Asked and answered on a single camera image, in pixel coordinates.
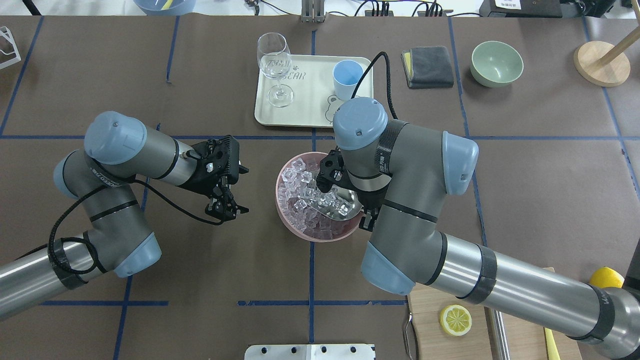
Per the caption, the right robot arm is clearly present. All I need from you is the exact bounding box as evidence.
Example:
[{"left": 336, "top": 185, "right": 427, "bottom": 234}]
[{"left": 317, "top": 96, "right": 640, "bottom": 360}]

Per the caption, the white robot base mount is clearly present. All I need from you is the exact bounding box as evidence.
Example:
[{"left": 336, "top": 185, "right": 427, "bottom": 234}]
[{"left": 244, "top": 343, "right": 377, "bottom": 360}]

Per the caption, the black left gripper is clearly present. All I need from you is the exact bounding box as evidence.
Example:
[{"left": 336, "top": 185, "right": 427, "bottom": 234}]
[{"left": 181, "top": 135, "right": 250, "bottom": 222}]

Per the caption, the black device at back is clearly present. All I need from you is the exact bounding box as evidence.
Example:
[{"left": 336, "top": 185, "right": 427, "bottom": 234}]
[{"left": 478, "top": 0, "right": 616, "bottom": 19}]

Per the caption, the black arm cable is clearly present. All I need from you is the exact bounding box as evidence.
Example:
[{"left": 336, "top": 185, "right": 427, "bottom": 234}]
[
  {"left": 350, "top": 51, "right": 399, "bottom": 121},
  {"left": 47, "top": 177, "right": 223, "bottom": 276}
]

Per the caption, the metal ice scoop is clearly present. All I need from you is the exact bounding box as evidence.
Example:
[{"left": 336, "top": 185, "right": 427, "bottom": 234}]
[{"left": 299, "top": 185, "right": 362, "bottom": 222}]

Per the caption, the pink bowl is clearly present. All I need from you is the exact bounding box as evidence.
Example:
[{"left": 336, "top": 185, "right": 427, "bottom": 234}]
[{"left": 275, "top": 151, "right": 366, "bottom": 243}]

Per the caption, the clear wine glass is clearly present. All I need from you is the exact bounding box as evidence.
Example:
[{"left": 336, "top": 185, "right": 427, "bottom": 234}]
[{"left": 257, "top": 32, "right": 295, "bottom": 109}]

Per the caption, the yellow plastic knife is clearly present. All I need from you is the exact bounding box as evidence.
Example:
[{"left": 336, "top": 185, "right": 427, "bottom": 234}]
[{"left": 543, "top": 327, "right": 561, "bottom": 360}]

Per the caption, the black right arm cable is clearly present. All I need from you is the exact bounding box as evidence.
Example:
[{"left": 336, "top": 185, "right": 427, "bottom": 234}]
[{"left": 350, "top": 51, "right": 399, "bottom": 121}]

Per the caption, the wooden cutting board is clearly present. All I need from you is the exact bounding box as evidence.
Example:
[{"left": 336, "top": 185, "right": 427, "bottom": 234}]
[{"left": 404, "top": 267, "right": 583, "bottom": 360}]

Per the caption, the cream bear tray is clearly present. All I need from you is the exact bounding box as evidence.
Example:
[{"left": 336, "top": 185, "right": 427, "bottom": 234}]
[{"left": 254, "top": 54, "right": 347, "bottom": 128}]

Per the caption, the wooden stand with round base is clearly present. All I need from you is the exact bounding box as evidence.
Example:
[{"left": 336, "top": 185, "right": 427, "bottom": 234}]
[{"left": 573, "top": 27, "right": 640, "bottom": 88}]

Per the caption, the white wire rack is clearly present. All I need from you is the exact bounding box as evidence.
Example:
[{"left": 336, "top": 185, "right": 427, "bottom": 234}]
[{"left": 0, "top": 26, "right": 22, "bottom": 69}]

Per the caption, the steel cylinder muddler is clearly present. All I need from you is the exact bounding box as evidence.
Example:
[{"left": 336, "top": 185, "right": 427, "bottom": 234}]
[{"left": 485, "top": 307, "right": 511, "bottom": 360}]

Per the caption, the grey folded cloth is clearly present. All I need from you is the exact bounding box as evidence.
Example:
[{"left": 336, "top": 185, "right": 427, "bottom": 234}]
[{"left": 401, "top": 46, "right": 454, "bottom": 89}]

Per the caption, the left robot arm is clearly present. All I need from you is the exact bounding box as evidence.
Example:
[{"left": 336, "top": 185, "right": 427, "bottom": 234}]
[{"left": 0, "top": 111, "right": 249, "bottom": 320}]

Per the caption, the blue bowl at back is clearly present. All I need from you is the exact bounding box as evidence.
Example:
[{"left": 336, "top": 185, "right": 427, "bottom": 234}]
[{"left": 134, "top": 0, "right": 197, "bottom": 16}]

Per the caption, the whole yellow lemon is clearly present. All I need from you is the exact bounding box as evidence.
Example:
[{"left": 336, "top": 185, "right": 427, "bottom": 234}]
[{"left": 589, "top": 266, "right": 625, "bottom": 289}]

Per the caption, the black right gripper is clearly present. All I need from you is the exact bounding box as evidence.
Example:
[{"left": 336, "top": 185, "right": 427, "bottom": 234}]
[{"left": 315, "top": 148, "right": 381, "bottom": 232}]

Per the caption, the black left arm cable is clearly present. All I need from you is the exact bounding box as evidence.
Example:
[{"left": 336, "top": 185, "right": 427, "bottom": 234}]
[{"left": 47, "top": 177, "right": 223, "bottom": 276}]

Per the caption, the light blue plastic cup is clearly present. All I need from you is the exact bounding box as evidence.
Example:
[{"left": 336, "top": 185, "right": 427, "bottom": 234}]
[{"left": 333, "top": 59, "right": 364, "bottom": 101}]

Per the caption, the pile of clear ice cubes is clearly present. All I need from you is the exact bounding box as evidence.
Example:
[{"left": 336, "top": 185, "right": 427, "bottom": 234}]
[{"left": 278, "top": 156, "right": 360, "bottom": 238}]

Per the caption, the green bowl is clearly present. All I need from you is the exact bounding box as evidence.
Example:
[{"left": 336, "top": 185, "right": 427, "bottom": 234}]
[{"left": 470, "top": 40, "right": 524, "bottom": 88}]

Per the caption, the grey metal bracket post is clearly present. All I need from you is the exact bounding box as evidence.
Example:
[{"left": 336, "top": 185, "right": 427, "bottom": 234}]
[{"left": 301, "top": 0, "right": 326, "bottom": 23}]

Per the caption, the half lemon slice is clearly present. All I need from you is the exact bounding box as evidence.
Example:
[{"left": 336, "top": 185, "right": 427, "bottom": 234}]
[{"left": 438, "top": 304, "right": 473, "bottom": 337}]

